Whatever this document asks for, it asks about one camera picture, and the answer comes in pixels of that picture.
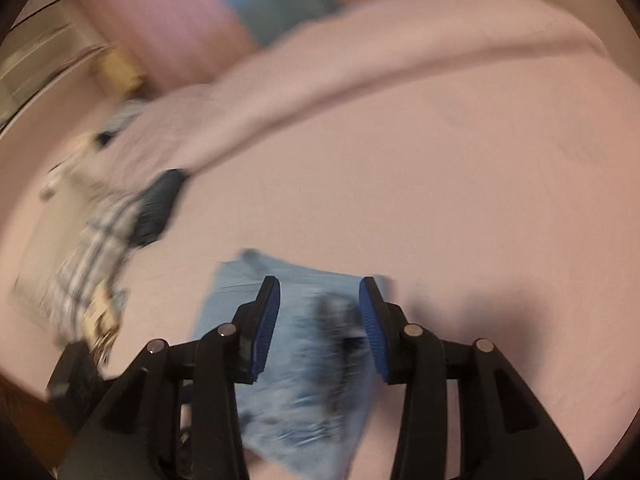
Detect light blue denim pants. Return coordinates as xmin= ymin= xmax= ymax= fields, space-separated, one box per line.
xmin=192 ymin=249 xmax=376 ymax=479

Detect plaid grey white cloth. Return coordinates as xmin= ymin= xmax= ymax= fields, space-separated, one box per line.
xmin=46 ymin=193 xmax=141 ymax=342

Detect rolled dark denim garment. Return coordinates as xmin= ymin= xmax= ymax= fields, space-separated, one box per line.
xmin=129 ymin=169 xmax=189 ymax=248

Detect pink bed sheet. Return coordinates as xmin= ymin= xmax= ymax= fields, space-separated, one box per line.
xmin=0 ymin=52 xmax=640 ymax=480

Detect pink folded duvet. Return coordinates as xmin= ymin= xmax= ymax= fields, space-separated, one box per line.
xmin=85 ymin=0 xmax=605 ymax=192

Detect yellow straw fan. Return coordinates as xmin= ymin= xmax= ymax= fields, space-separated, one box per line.
xmin=96 ymin=47 xmax=146 ymax=100

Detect pink curtain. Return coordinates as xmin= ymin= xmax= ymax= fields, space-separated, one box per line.
xmin=77 ymin=0 xmax=258 ymax=92

